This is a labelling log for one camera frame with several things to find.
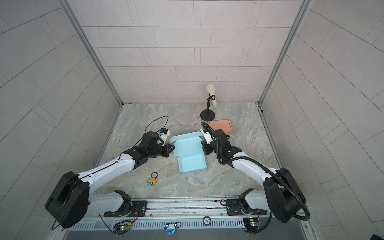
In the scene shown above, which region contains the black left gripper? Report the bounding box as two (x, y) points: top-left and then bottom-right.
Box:
(146, 142), (177, 159)

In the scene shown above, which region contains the light blue cardboard box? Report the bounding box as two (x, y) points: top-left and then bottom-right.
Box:
(170, 132), (207, 174)

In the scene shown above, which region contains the pink paper box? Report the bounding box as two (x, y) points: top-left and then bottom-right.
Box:
(209, 120), (233, 135)

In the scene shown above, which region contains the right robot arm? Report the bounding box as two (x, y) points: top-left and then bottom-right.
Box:
(201, 128), (311, 223)

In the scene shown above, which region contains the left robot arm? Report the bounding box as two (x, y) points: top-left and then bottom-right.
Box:
(45, 128), (175, 229)

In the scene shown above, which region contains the small colourful toy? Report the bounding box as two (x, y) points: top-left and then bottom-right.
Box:
(147, 178), (158, 187)

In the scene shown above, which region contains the beige microphone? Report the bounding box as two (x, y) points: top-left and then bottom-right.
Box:
(207, 84), (217, 107)

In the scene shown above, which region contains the round black white badge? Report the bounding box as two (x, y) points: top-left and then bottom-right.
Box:
(203, 216), (212, 227)

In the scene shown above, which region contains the right green circuit board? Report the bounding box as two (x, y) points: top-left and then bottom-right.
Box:
(243, 218), (260, 233)

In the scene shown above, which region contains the green circuit board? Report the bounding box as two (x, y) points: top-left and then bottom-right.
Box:
(243, 218), (260, 233)
(114, 221), (133, 235)

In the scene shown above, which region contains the blue sticker marker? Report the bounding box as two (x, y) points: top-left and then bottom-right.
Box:
(163, 223), (181, 236)

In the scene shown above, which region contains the left green circuit board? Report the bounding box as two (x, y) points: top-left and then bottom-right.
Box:
(114, 221), (133, 235)

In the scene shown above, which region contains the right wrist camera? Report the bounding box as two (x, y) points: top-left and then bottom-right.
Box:
(201, 128), (214, 145)

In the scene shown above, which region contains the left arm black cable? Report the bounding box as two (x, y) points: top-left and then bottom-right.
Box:
(131, 115), (170, 148)

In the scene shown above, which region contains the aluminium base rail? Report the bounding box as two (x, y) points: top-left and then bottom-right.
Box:
(58, 196), (316, 232)

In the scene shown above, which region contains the black corrugated cable conduit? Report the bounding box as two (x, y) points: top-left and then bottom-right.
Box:
(200, 121), (311, 222)

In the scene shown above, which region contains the aluminium corner post right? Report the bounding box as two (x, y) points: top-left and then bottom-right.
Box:
(259, 0), (312, 107)

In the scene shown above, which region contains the aluminium corner post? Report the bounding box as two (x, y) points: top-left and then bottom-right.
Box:
(259, 0), (312, 107)
(58, 0), (124, 107)

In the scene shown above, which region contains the aluminium corner post left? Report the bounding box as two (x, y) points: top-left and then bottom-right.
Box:
(58, 0), (124, 107)

